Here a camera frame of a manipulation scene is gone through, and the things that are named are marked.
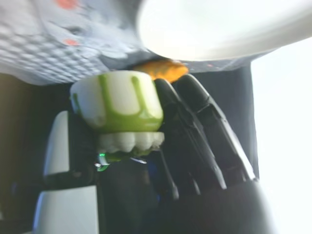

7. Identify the green and white toy cake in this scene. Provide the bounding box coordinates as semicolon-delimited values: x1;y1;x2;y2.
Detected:
70;70;165;163

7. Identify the orange croissant bread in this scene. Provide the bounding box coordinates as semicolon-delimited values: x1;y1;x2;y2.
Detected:
133;60;190;83

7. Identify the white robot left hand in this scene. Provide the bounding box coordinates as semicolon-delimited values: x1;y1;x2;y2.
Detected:
33;74;280;234

